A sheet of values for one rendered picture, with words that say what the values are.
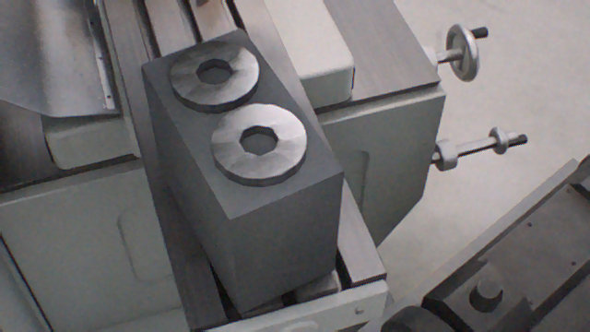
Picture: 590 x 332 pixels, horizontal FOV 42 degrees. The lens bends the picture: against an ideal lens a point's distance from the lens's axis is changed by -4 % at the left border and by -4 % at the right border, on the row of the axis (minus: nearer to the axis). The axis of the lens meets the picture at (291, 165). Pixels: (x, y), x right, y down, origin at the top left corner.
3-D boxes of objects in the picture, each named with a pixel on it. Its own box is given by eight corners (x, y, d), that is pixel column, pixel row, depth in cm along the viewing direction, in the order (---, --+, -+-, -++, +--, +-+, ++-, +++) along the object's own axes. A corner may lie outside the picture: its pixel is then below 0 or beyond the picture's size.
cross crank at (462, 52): (464, 50, 160) (473, 6, 151) (489, 89, 154) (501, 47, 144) (394, 65, 157) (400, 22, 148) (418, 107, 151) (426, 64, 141)
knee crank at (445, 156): (517, 131, 159) (524, 112, 154) (531, 153, 156) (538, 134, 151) (421, 157, 155) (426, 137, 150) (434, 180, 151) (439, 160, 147)
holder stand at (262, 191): (249, 136, 100) (242, 17, 84) (336, 270, 88) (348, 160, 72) (160, 171, 96) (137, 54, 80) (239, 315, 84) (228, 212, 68)
